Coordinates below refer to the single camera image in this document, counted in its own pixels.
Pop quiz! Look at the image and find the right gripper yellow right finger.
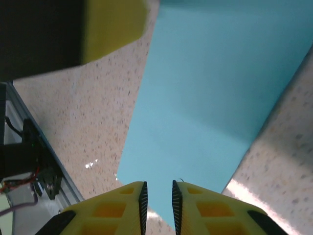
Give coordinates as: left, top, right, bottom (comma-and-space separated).
172, 180, 289, 235

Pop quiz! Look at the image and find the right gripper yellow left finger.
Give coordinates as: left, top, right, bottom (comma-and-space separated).
36, 181, 149, 235

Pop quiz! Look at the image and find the light blue cloth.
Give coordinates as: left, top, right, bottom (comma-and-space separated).
116, 0, 313, 231

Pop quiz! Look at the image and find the grey metal tray panel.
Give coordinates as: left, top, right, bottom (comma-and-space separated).
0, 193, 71, 235

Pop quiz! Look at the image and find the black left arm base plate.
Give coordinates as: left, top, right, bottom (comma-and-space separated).
22, 118, 63, 200

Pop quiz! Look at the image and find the long aluminium mounting rail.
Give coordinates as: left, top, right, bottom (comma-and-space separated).
0, 82, 85, 216

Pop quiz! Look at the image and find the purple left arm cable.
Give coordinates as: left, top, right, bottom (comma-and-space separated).
0, 198, 39, 217

